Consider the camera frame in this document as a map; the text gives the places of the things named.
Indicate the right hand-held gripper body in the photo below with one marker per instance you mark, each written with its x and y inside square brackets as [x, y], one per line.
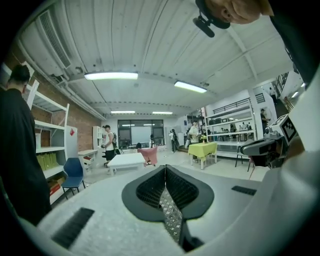
[262, 148]

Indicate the black stair railing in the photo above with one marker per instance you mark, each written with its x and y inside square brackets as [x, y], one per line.
[281, 83]

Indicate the white desk with drawers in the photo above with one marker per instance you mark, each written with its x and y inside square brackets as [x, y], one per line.
[87, 156]

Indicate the white air conditioner duct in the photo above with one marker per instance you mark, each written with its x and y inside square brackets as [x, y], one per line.
[47, 42]

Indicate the black head-worn camera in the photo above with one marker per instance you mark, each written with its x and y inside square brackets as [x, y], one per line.
[205, 25]

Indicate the blue plastic chair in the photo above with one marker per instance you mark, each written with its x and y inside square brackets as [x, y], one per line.
[72, 172]

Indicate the white metal shelving rack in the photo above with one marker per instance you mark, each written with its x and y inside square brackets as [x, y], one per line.
[53, 125]

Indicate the vase of flowers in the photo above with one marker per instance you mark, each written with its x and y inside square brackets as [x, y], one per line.
[203, 138]

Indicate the white bookcase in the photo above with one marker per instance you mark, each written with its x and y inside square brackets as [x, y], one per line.
[98, 137]

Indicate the long white shelving unit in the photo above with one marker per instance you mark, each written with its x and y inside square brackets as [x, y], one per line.
[232, 125]

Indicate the cardboard box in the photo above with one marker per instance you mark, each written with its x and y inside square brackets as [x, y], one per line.
[56, 183]

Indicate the white panel with red mark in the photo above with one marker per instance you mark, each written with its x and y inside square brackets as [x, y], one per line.
[72, 142]

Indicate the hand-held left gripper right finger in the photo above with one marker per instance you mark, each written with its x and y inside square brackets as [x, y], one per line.
[202, 197]

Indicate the table with yellow-green tablecloth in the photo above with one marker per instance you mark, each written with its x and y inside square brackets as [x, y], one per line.
[202, 150]

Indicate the long ceiling light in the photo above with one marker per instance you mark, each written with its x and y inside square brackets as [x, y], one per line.
[190, 86]
[122, 112]
[162, 113]
[111, 75]

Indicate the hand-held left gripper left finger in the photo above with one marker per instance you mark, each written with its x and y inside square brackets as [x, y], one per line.
[130, 197]

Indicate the white low table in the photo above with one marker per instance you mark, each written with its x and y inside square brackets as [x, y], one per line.
[127, 160]

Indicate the large dark-framed window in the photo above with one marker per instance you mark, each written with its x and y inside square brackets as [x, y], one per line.
[140, 132]

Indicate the pink cloth on chair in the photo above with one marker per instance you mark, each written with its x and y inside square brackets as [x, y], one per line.
[150, 155]

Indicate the person's black shirt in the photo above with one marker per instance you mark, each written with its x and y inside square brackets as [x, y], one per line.
[295, 37]

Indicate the row of yellow-green boxes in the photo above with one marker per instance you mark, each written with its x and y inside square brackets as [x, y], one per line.
[47, 161]

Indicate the black metal chair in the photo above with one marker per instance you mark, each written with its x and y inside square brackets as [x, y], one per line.
[243, 155]

